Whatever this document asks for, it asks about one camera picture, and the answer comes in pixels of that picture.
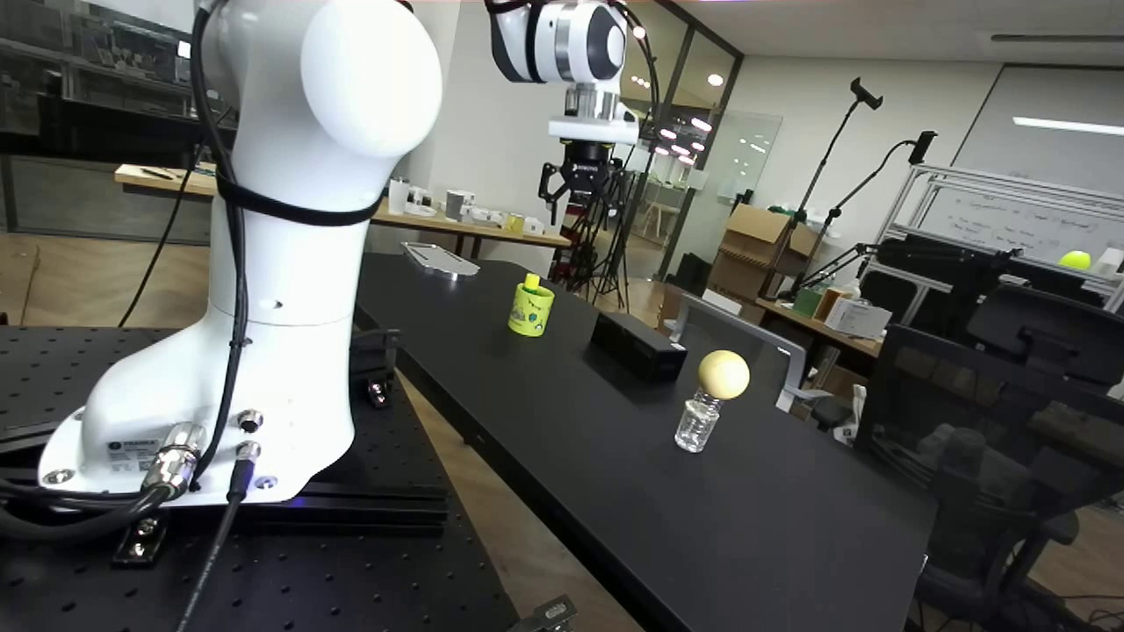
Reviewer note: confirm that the black optical breadboard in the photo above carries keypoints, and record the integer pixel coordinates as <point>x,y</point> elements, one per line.
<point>294,573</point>

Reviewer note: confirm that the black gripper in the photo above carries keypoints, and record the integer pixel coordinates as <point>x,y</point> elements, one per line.
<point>592,169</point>

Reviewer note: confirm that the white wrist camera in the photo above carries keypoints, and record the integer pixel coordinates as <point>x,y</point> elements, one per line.
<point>596,130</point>

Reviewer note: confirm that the black office chair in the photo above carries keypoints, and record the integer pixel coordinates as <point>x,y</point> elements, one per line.
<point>1006,396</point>

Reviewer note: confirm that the black box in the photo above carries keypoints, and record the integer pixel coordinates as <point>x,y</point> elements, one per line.
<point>634,341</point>

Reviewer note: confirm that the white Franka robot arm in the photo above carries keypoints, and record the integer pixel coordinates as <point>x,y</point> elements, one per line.
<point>305,234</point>

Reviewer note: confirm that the white whiteboard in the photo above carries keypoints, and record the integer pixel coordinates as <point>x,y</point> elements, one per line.
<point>1019,216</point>

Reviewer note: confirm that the small green ball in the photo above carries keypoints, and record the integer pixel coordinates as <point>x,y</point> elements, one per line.
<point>1078,259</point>

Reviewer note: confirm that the pale yellow ball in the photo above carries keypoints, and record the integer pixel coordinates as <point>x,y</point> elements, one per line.
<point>726,373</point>

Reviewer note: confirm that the stacked cardboard boxes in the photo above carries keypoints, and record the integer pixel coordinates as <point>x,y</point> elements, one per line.
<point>758,245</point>

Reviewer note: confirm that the black stand with clamp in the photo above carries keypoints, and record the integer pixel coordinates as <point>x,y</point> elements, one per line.
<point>874,187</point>
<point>835,151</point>

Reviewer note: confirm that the clear glass cup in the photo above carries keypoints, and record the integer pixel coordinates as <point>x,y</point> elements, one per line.
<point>697,426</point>

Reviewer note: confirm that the silver metal plate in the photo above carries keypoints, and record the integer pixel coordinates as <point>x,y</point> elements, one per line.
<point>442,258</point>

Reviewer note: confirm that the wooden table black legs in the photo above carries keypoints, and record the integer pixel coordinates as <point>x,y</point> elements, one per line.
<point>493,229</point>

